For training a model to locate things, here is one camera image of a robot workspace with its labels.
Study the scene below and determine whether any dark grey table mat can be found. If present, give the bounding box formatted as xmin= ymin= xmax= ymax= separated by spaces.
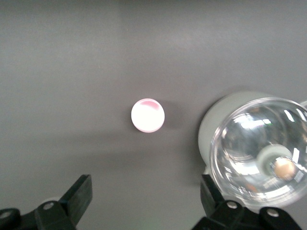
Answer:
xmin=0 ymin=0 xmax=307 ymax=230

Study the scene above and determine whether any sage green cooking pot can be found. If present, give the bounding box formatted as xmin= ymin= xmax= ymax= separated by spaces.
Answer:
xmin=198 ymin=92 xmax=307 ymax=209

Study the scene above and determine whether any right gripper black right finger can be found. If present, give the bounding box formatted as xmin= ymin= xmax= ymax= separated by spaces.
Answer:
xmin=191 ymin=174 xmax=301 ymax=230

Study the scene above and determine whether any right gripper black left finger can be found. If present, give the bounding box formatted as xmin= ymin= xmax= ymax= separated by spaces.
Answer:
xmin=0 ymin=174 xmax=94 ymax=230

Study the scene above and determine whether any glass pot lid wooden knob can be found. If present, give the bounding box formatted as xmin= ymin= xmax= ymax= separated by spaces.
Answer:
xmin=209 ymin=97 xmax=307 ymax=209

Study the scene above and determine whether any pink plastic cup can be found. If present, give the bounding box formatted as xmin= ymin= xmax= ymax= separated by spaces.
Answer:
xmin=130 ymin=97 xmax=166 ymax=134

